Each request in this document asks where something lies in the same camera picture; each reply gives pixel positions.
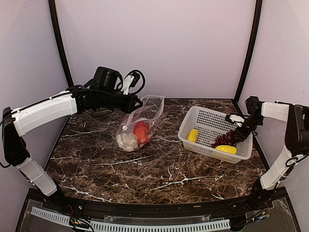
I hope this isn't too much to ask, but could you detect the white slotted cable duct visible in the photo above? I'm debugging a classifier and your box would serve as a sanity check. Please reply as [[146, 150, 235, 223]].
[[31, 207, 231, 232]]

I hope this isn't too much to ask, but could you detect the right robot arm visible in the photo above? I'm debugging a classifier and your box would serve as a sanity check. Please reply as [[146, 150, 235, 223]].
[[225, 96, 309, 210]]

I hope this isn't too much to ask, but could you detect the yellow toy corn cob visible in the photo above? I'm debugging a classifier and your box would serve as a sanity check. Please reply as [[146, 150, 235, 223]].
[[187, 129, 198, 143]]

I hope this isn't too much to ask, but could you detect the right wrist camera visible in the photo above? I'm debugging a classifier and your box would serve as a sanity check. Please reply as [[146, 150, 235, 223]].
[[225, 114, 245, 127]]

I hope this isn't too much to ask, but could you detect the yellow toy mango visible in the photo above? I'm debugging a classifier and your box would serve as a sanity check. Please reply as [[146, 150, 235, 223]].
[[215, 145, 237, 155]]

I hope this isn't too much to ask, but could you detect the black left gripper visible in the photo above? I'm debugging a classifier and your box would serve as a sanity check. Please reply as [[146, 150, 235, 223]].
[[99, 89, 144, 114]]

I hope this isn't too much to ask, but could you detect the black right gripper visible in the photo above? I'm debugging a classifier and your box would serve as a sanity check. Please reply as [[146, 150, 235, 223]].
[[233, 115, 264, 141]]

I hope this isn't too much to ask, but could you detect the black front rail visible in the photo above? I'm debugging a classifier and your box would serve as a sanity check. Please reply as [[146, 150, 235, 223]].
[[23, 187, 290, 219]]

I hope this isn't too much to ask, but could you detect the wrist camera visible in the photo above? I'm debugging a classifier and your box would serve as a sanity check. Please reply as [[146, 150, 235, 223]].
[[225, 114, 245, 127], [116, 70, 146, 96]]

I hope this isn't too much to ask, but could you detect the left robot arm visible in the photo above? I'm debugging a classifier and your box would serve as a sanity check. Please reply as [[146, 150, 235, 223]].
[[0, 67, 145, 211]]

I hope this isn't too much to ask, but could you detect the white perforated plastic basket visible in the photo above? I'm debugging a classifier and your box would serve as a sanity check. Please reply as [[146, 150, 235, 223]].
[[178, 106, 253, 164]]

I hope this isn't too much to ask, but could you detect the clear zip top bag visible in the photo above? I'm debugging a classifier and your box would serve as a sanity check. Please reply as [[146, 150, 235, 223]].
[[114, 95, 165, 151]]

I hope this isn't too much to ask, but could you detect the black corner post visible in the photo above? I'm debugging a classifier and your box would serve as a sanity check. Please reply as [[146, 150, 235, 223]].
[[233, 0, 263, 104], [48, 0, 74, 87]]

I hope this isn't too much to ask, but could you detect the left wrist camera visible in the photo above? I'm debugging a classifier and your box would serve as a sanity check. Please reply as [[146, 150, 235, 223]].
[[116, 70, 146, 96]]

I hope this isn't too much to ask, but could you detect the black left corner post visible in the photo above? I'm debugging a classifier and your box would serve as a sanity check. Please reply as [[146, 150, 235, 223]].
[[48, 0, 74, 87]]

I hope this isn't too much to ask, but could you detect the purple toy grape bunch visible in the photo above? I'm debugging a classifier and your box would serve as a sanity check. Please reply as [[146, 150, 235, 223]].
[[211, 130, 237, 148]]

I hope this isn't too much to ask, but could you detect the black right corner post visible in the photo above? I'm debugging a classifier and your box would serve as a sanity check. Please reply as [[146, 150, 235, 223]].
[[233, 0, 263, 104]]

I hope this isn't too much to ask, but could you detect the white toy cauliflower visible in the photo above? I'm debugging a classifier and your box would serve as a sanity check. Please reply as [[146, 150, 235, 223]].
[[116, 132, 139, 152]]

